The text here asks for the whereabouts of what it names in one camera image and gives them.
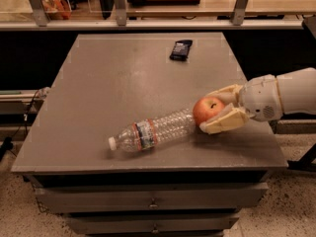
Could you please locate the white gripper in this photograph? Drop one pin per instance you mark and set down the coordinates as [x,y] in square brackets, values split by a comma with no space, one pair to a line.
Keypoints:
[260,99]

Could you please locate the red orange apple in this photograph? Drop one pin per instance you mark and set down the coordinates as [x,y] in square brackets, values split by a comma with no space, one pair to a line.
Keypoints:
[207,108]

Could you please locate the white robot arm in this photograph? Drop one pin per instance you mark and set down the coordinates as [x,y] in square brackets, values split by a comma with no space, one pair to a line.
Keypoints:
[297,91]

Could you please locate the clear plastic water bottle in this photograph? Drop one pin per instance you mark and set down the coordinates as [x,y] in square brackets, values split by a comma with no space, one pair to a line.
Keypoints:
[150,132]

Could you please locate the grey drawer cabinet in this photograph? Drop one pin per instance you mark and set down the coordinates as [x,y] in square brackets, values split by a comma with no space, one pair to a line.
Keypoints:
[110,81]

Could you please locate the black table leg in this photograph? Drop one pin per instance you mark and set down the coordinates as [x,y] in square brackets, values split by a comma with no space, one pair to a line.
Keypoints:
[306,162]

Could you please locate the lower grey drawer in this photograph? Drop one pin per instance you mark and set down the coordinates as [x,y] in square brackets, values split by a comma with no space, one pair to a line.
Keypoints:
[152,223]

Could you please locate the grey drawer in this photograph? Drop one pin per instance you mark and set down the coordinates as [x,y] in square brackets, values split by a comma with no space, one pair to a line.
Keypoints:
[151,197]
[152,223]

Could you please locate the upper grey drawer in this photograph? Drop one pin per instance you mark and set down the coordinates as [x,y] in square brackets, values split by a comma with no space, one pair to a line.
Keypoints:
[151,197]

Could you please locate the orange bag behind glass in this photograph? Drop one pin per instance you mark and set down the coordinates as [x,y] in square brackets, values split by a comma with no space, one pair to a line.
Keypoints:
[60,7]

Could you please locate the metal railing frame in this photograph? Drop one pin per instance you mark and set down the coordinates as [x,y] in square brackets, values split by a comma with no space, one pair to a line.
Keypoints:
[113,15]

